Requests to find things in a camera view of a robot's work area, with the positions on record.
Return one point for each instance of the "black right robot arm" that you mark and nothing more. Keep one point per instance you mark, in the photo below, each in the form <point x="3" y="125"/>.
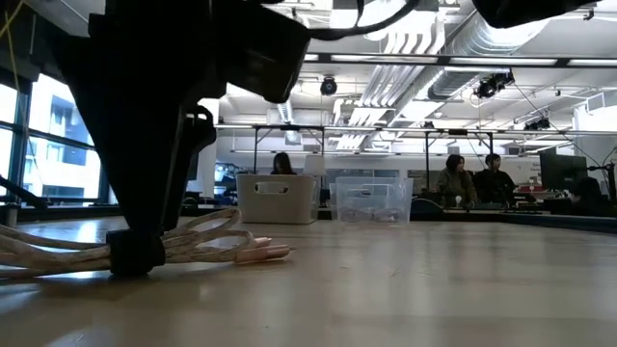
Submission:
<point x="530" y="12"/>

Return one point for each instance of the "black ceiling spotlight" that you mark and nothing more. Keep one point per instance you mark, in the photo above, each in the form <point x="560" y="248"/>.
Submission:
<point x="329" y="86"/>

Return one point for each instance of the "black metal workstation frame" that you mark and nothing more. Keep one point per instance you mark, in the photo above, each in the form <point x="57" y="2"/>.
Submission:
<point x="289" y="127"/>
<point x="427" y="164"/>

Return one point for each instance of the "white lampshade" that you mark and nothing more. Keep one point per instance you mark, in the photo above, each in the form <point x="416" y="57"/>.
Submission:
<point x="314" y="165"/>

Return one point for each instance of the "window with dark frame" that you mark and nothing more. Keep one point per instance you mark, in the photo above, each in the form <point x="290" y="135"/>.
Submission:
<point x="48" y="159"/>

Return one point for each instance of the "person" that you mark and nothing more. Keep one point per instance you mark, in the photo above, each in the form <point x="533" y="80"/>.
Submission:
<point x="494" y="183"/>
<point x="282" y="165"/>
<point x="455" y="183"/>

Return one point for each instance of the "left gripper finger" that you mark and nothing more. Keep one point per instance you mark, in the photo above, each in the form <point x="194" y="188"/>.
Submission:
<point x="140" y="159"/>
<point x="193" y="140"/>

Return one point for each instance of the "black computer monitor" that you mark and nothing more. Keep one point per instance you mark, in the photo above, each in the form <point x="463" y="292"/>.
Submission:
<point x="561" y="171"/>

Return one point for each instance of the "silver ventilation duct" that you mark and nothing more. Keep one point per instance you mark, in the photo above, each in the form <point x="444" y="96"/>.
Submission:
<point x="463" y="77"/>

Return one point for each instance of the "clear plastic bin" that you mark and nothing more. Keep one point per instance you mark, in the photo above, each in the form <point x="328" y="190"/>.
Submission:
<point x="373" y="193"/>

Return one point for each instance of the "white opaque plastic bin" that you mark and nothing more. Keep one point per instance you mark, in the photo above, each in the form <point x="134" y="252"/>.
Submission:
<point x="275" y="207"/>

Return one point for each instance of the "dark chair back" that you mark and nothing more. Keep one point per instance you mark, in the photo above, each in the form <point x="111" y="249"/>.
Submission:
<point x="426" y="207"/>

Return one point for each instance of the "black ceiling track lights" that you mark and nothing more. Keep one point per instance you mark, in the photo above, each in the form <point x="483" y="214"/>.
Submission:
<point x="537" y="124"/>
<point x="491" y="84"/>

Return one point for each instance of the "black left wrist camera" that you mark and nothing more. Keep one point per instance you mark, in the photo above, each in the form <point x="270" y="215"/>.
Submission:
<point x="270" y="53"/>

